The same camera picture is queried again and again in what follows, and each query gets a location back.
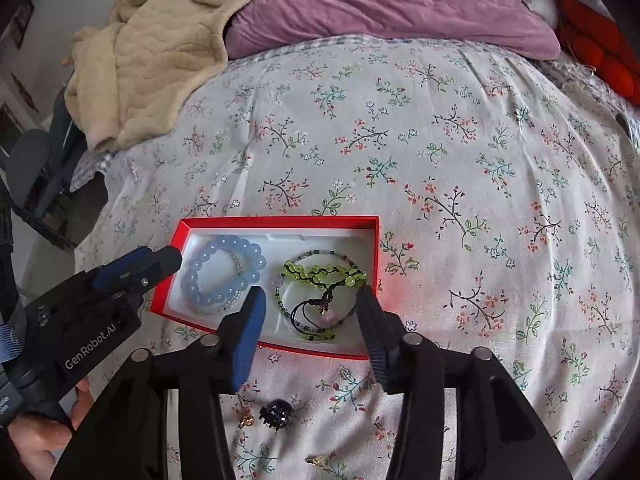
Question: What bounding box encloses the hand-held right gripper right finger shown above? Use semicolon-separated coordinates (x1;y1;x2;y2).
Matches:
354;285;573;480

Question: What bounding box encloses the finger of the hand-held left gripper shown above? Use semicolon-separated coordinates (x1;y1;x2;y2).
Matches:
90;245;184;292

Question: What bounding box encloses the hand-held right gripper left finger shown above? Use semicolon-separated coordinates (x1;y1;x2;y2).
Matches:
50;286;267;480

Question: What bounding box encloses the black hair claw clip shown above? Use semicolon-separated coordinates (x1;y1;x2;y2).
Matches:
257;400;291;432

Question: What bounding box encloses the red jewelry box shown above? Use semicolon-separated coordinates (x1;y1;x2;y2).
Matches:
150;215;382;361

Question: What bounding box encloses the person's left hand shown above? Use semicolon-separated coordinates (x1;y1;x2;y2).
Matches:
10;377;94;480

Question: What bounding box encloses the grey plaid sheet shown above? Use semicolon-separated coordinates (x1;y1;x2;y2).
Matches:
70;152;117;193

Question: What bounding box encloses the dark small-bead strand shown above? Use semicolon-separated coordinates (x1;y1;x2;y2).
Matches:
274;247;366;336

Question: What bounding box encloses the grey chair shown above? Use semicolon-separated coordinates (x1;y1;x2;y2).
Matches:
10;87;87;251

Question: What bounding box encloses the floral bed sheet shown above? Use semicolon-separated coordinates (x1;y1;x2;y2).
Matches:
75;35;640;480

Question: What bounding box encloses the beige fleece blanket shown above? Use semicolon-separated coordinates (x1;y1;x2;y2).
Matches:
62;0;278;153

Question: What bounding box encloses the purple pillow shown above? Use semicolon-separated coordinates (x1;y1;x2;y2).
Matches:
225;0;562;61

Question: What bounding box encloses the red plush cushion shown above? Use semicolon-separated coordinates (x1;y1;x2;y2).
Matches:
557;0;640;106

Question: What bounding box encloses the black cord pink pendant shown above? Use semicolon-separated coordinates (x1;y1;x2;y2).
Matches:
291;285;341;333

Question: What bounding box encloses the blue bead bracelet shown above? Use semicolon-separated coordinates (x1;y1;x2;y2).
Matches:
181;234;268;316

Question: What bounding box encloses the green bead bracelet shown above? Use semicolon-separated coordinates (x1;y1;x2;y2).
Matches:
282;256;368;343

